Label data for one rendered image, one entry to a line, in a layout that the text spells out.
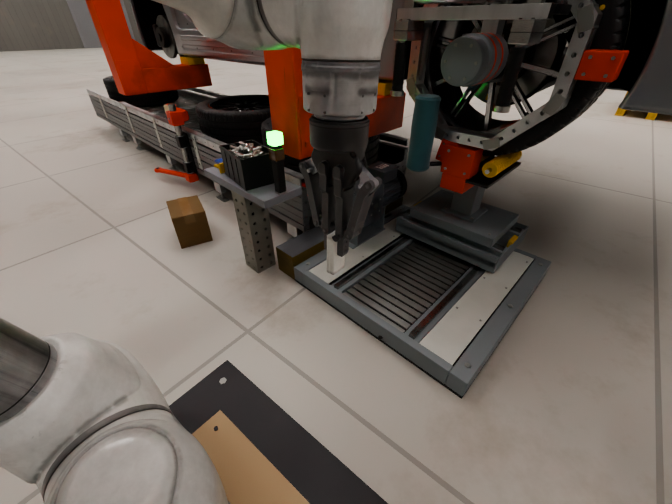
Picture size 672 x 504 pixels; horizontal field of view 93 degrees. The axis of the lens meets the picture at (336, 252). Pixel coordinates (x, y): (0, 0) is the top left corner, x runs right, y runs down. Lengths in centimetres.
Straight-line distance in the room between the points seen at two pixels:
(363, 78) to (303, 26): 8
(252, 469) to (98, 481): 31
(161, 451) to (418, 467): 73
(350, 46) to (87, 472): 49
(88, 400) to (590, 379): 132
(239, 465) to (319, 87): 62
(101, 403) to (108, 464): 11
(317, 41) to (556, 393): 118
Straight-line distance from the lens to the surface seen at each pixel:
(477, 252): 146
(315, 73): 39
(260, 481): 68
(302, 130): 124
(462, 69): 114
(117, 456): 44
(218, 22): 46
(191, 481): 44
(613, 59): 118
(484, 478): 106
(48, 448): 54
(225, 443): 72
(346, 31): 37
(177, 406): 80
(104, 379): 54
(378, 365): 115
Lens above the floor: 94
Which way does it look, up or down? 36 degrees down
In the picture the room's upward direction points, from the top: straight up
